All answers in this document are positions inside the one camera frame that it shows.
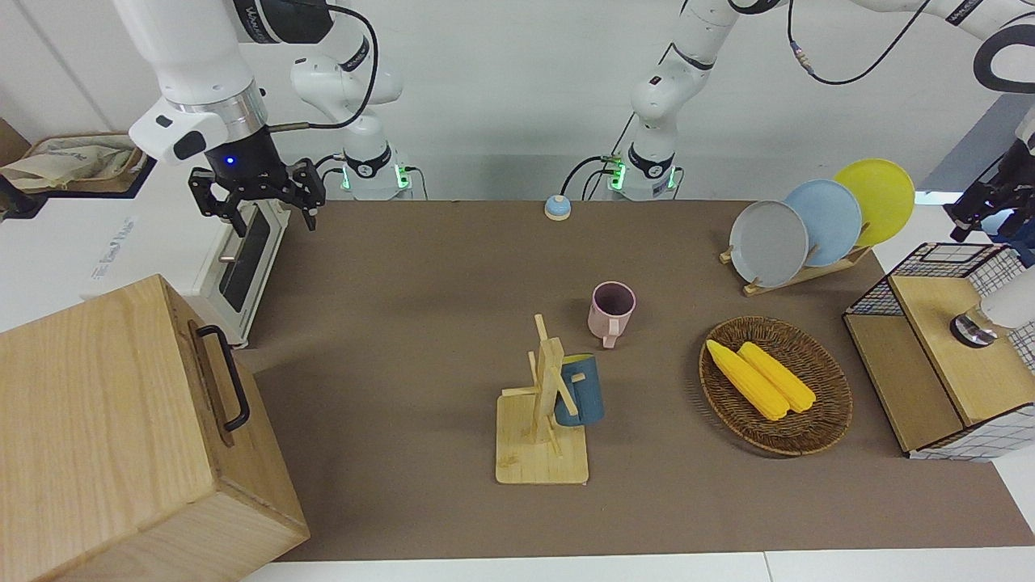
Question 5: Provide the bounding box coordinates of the cardboard box with cloth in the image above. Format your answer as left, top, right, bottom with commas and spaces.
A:
0, 133, 154, 199

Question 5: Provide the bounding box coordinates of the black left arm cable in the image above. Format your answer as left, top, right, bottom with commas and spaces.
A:
788, 0, 939, 86

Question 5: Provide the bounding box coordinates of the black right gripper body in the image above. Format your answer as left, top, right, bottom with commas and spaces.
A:
206, 133, 300, 203

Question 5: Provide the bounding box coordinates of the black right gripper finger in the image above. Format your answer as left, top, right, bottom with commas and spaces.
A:
283, 159, 327, 233
188, 167, 247, 237

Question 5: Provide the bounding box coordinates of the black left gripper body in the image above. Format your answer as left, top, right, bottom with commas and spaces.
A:
1001, 133, 1035, 195

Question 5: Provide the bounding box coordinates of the yellow plate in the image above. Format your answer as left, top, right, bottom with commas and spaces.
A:
833, 158, 916, 248

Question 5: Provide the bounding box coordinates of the cream toaster oven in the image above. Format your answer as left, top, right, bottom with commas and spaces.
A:
77, 162, 292, 350

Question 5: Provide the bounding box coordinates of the wooden cabinet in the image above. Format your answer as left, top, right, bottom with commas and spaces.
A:
0, 273, 311, 582

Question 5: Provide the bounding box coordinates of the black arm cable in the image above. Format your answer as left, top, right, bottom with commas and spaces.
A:
267, 0, 381, 132
788, 0, 939, 86

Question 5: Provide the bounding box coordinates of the grey plate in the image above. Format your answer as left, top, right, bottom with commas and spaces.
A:
729, 200, 809, 289

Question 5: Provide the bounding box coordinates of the yellow corn cob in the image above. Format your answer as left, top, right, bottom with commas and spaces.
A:
706, 339, 789, 422
737, 342, 817, 414

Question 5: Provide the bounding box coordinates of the dark blue mug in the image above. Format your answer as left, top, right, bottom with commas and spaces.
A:
554, 353, 606, 428

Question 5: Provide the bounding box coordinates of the pink mug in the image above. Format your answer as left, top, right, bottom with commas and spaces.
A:
588, 281, 637, 350

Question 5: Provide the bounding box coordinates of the wooden mug rack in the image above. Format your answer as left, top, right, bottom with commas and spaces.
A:
495, 314, 589, 486

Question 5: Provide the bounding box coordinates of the wooden plate rack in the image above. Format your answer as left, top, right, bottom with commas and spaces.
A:
720, 242, 874, 297

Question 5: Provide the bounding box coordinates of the wire shelf with wooden boards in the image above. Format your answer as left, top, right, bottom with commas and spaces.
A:
843, 242, 1035, 463

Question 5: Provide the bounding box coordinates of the white bottle with steel base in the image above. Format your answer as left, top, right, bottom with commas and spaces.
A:
950, 279, 1035, 350

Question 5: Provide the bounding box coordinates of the light blue plate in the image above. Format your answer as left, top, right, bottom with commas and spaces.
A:
783, 179, 863, 268

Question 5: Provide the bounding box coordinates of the round wicker basket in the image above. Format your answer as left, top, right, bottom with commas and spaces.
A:
699, 316, 854, 457

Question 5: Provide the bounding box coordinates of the black cabinet handle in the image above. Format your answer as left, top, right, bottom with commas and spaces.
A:
188, 323, 251, 433

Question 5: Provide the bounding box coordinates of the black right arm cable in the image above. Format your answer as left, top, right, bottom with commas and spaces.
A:
267, 0, 381, 132

